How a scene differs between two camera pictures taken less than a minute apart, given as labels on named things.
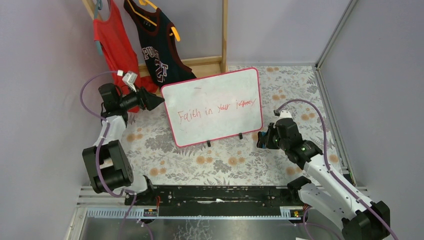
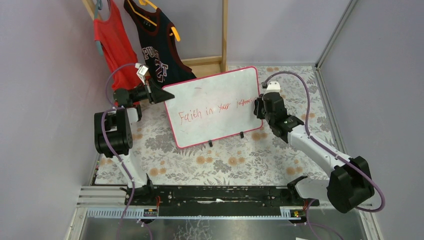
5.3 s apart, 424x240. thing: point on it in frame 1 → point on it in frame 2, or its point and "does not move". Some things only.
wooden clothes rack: [199, 65] does not move
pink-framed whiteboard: [214, 106] does not move
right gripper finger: [265, 141] → [259, 110]
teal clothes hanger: [99, 6] does not move
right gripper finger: [271, 131] → [260, 102]
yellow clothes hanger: [144, 2] does not move
